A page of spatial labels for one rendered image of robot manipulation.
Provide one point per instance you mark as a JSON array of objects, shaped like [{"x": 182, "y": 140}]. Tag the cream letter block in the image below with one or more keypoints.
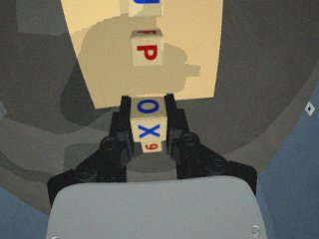
[
  {"x": 147, "y": 48},
  {"x": 145, "y": 8},
  {"x": 150, "y": 146},
  {"x": 148, "y": 119}
]

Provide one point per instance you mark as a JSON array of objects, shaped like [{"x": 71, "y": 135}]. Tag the tan flat mat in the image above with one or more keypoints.
[{"x": 100, "y": 31}]

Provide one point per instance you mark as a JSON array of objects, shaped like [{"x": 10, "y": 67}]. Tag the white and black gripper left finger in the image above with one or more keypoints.
[{"x": 104, "y": 165}]

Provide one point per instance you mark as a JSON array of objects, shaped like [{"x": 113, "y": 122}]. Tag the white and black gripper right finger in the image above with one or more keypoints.
[{"x": 193, "y": 159}]

